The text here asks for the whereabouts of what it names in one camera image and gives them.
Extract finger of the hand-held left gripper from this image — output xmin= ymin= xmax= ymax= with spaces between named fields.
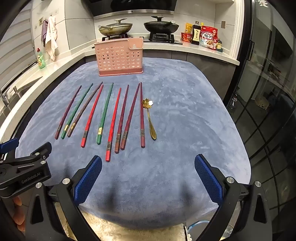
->
xmin=7 ymin=142 xmax=53 ymax=166
xmin=0 ymin=138 xmax=19 ymax=160

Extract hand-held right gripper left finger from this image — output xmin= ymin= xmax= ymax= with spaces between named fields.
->
xmin=25 ymin=155 xmax=103 ymax=241

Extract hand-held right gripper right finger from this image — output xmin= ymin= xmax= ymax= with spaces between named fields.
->
xmin=195 ymin=154 xmax=272 ymax=241

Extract dark purple chopstick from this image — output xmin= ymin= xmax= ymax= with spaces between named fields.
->
xmin=55 ymin=85 xmax=82 ymax=140

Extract thin green chopstick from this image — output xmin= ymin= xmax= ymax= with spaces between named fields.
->
xmin=61 ymin=83 xmax=93 ymax=139

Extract red chopstick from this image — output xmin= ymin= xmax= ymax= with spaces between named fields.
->
xmin=105 ymin=88 xmax=122 ymax=162
xmin=81 ymin=85 xmax=104 ymax=148

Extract brown chopstick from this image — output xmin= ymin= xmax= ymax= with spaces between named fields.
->
xmin=67 ymin=81 xmax=103 ymax=138

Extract maroon chopstick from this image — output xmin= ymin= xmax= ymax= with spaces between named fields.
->
xmin=114 ymin=85 xmax=129 ymax=153
xmin=120 ymin=83 xmax=141 ymax=151
xmin=140 ymin=82 xmax=146 ymax=148

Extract pink perforated utensil holder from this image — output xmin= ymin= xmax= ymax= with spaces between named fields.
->
xmin=93 ymin=37 xmax=144 ymax=77

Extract person's left hand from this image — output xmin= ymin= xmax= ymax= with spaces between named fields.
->
xmin=12 ymin=196 xmax=26 ymax=232

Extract metal faucet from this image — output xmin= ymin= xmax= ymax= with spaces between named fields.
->
xmin=0 ymin=88 xmax=10 ymax=105

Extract blue fleece table cloth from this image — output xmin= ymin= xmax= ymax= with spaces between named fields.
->
xmin=14 ymin=57 xmax=252 ymax=230

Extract thick green chopstick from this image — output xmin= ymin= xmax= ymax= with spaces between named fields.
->
xmin=96 ymin=82 xmax=114 ymax=145

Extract gold flower spoon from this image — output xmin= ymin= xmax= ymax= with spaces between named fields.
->
xmin=142 ymin=98 xmax=157 ymax=140

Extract green dish soap bottle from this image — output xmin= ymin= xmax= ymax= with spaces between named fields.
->
xmin=36 ymin=48 xmax=46 ymax=70

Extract white window blinds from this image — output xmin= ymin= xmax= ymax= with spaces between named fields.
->
xmin=0 ymin=5 xmax=39 ymax=90

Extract cardboard box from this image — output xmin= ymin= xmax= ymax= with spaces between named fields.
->
xmin=255 ymin=97 xmax=270 ymax=110

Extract white hanging towel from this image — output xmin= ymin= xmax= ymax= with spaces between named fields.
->
xmin=45 ymin=16 xmax=59 ymax=61

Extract black framed glass door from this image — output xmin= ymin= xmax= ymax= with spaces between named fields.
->
xmin=228 ymin=0 xmax=296 ymax=209

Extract purple hanging cloth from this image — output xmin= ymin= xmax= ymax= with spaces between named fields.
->
xmin=41 ymin=20 xmax=49 ymax=42

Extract red white cereal bag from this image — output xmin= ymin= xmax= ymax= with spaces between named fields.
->
xmin=199 ymin=25 xmax=218 ymax=50

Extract red instant noodle cup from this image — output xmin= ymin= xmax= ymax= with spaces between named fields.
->
xmin=181 ymin=32 xmax=193 ymax=44

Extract dark soy sauce bottle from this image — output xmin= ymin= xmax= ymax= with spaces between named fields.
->
xmin=191 ymin=21 xmax=201 ymax=46

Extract beige pan with lid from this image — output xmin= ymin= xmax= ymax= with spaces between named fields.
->
xmin=98 ymin=19 xmax=134 ymax=37

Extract black gas stove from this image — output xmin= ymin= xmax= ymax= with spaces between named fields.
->
xmin=102 ymin=32 xmax=184 ymax=45

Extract black wok with lid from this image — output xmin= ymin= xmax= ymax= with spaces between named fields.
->
xmin=143 ymin=16 xmax=180 ymax=34

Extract black range hood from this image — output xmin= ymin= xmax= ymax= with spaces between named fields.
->
xmin=88 ymin=0 xmax=176 ymax=18

